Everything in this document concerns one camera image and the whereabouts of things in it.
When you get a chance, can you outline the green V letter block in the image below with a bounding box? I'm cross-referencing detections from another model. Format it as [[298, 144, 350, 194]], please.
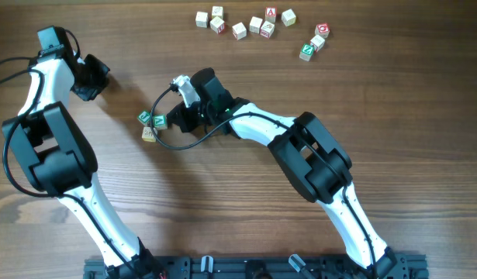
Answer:
[[152, 115, 168, 130]]

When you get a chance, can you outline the green J letter block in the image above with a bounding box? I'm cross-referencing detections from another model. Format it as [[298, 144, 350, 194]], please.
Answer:
[[137, 111, 150, 126]]

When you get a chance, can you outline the yellow picture block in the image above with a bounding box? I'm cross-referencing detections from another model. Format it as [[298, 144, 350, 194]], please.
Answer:
[[141, 126, 157, 142]]

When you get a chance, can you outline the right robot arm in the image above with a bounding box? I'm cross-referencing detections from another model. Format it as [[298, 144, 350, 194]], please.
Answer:
[[168, 68, 395, 278]]

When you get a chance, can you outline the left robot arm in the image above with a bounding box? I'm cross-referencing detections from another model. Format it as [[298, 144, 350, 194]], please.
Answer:
[[2, 26, 167, 278]]

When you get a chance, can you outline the white block red edge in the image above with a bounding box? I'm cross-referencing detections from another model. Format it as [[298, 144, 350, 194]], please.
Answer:
[[232, 22, 247, 40]]

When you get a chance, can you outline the red U letter block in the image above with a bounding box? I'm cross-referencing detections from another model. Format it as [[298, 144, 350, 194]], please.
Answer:
[[209, 16, 226, 34]]

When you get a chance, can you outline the white block far left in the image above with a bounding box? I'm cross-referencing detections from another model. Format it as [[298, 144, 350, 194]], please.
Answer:
[[195, 12, 209, 28]]

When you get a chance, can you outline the plain white wooden block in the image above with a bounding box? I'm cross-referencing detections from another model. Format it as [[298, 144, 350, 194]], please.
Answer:
[[249, 16, 263, 33]]

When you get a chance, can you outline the red picture block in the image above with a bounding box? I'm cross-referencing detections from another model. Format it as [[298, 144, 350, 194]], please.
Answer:
[[260, 21, 275, 39]]

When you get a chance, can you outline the white block top row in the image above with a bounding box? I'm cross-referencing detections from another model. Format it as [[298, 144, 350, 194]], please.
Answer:
[[211, 6, 224, 19]]

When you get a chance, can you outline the green Z letter block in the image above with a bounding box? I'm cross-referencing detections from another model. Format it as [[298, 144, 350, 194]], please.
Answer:
[[299, 43, 315, 61]]

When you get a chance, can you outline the red A letter block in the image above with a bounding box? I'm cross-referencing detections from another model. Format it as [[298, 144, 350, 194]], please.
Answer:
[[264, 6, 277, 23]]

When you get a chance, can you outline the yellow edged white block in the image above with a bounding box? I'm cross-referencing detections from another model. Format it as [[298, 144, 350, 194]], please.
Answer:
[[282, 9, 296, 26]]

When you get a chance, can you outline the white block red side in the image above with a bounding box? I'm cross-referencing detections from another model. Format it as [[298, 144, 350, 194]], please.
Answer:
[[309, 35, 326, 53]]

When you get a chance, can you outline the red O letter block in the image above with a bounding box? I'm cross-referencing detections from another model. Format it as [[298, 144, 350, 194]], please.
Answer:
[[315, 22, 330, 39]]

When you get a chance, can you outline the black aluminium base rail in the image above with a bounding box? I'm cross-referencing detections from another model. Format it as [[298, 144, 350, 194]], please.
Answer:
[[83, 253, 430, 279]]

